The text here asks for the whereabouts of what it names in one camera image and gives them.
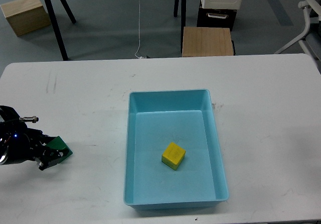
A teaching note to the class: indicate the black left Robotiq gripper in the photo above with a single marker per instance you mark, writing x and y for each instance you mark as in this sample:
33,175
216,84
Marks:
20,147

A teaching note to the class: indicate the green block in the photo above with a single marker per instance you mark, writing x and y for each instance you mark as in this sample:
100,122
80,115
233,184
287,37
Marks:
59,153

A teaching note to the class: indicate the yellow block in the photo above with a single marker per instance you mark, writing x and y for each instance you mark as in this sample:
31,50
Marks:
173,155

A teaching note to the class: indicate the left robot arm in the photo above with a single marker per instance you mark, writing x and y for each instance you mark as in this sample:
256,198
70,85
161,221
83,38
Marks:
12,122

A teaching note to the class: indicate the wooden box left floor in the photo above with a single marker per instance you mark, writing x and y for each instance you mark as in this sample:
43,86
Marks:
25,16

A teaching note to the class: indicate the black table legs left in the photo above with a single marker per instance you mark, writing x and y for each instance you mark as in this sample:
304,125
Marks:
55,25

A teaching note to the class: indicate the black table legs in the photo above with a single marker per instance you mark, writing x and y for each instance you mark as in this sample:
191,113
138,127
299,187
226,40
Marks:
55,25
181,3

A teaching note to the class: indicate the light blue plastic bin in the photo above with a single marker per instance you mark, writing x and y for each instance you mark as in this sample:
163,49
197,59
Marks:
186,118

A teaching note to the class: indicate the black storage crate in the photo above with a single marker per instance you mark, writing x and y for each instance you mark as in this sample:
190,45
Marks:
216,18

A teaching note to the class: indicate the black table legs centre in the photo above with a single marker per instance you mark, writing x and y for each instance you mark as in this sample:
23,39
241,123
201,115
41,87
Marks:
181,3

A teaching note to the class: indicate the white office chair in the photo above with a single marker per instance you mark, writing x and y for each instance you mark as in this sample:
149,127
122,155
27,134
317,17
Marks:
309,38

